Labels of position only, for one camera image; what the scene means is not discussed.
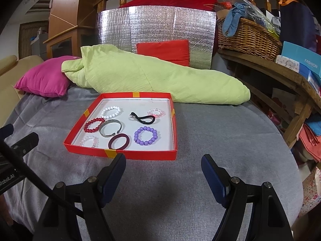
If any red bead bracelet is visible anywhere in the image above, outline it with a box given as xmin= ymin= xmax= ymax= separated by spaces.
xmin=83 ymin=116 xmax=106 ymax=134

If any pale pink crystal bracelet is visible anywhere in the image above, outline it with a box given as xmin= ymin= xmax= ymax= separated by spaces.
xmin=79 ymin=135 xmax=101 ymax=149

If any white pearl bracelet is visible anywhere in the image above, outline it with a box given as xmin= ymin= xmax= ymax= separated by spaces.
xmin=101 ymin=105 xmax=124 ymax=120

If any silver metal bangle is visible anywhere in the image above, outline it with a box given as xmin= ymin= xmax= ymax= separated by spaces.
xmin=99 ymin=119 xmax=123 ymax=138

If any maroon hair tie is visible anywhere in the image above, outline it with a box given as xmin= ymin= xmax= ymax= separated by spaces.
xmin=108 ymin=133 xmax=131 ymax=150

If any black hair tie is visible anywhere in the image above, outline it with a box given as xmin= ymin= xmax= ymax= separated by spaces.
xmin=129 ymin=111 xmax=156 ymax=125

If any purple bead bracelet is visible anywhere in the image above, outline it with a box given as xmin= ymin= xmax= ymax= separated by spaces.
xmin=133 ymin=126 xmax=159 ymax=146

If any pink bead bracelet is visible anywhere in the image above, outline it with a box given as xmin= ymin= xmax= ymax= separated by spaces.
xmin=146 ymin=107 xmax=167 ymax=118

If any person's left hand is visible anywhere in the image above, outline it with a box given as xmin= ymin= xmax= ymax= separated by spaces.
xmin=0 ymin=195 xmax=13 ymax=226

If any beige sofa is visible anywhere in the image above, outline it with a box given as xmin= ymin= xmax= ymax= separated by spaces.
xmin=0 ymin=55 xmax=44 ymax=126

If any magenta pillow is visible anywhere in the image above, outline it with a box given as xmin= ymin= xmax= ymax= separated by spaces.
xmin=14 ymin=55 xmax=79 ymax=98

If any light green folded duvet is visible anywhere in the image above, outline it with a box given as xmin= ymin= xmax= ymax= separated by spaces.
xmin=61 ymin=45 xmax=250 ymax=105

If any red shallow box lid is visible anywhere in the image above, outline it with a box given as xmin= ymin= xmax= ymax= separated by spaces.
xmin=64 ymin=92 xmax=177 ymax=160

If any wooden cabinet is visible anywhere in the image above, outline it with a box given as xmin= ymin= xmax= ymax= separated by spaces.
xmin=44 ymin=0 xmax=97 ymax=58

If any wooden side shelf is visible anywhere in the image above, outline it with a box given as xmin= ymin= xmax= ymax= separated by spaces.
xmin=218 ymin=49 xmax=320 ymax=148

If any silver foil insulation panel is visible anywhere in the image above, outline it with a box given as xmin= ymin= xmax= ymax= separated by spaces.
xmin=96 ymin=5 xmax=216 ymax=69

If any blue fashion box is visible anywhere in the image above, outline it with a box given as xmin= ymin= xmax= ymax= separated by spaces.
xmin=281 ymin=41 xmax=321 ymax=77

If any red cushion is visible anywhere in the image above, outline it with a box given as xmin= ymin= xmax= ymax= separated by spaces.
xmin=136 ymin=40 xmax=190 ymax=66

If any wicker basket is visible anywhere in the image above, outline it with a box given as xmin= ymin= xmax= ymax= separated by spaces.
xmin=217 ymin=18 xmax=282 ymax=61

